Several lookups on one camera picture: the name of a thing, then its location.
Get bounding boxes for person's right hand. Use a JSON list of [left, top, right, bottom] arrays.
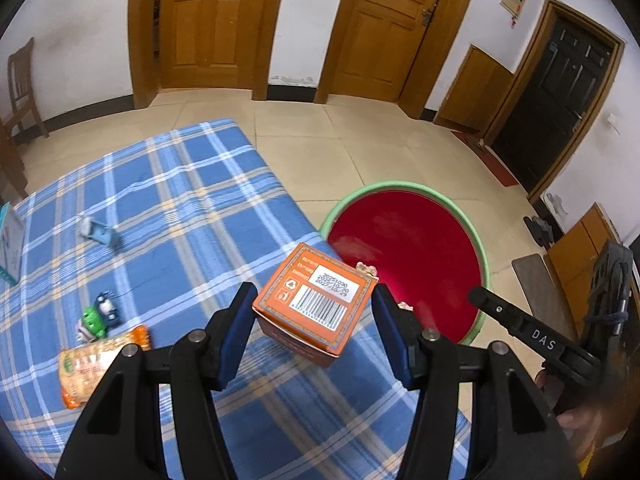
[[534, 369, 631, 466]]

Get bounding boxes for small wooden cupboard door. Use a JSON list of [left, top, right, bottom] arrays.
[[434, 44, 516, 133]]

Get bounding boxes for small blue white packet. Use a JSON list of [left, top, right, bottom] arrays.
[[79, 215, 123, 251]]

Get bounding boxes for green and white small toy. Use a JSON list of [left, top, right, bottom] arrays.
[[76, 292, 121, 341]]

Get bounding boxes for black entrance door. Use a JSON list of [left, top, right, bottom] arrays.
[[482, 0, 626, 206]]

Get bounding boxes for wooden cabinet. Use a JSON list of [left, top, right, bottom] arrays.
[[545, 202, 640, 341]]

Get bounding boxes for dark shoes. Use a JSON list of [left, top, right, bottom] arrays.
[[523, 215, 556, 248]]

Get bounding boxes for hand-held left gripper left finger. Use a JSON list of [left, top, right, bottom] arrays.
[[54, 282, 259, 480]]

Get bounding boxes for red basin with green rim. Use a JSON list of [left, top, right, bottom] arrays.
[[320, 181, 490, 346]]

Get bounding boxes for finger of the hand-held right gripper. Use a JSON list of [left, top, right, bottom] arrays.
[[467, 286, 601, 386]]

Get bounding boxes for teal cardboard box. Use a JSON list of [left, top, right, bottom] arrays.
[[0, 202, 26, 285]]

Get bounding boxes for orange cardboard box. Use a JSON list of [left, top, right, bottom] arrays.
[[251, 242, 377, 370]]

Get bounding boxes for orange biscuit packet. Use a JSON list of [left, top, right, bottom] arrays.
[[57, 326, 152, 409]]

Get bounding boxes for blue plaid tablecloth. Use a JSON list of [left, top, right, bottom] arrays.
[[0, 119, 473, 480]]

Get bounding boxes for wooden panel door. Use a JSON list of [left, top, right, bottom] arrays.
[[316, 0, 485, 120], [129, 0, 291, 108]]

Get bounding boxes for red doormat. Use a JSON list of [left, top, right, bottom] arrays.
[[452, 130, 521, 187]]

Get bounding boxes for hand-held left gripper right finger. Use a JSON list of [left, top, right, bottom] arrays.
[[371, 284, 581, 480]]

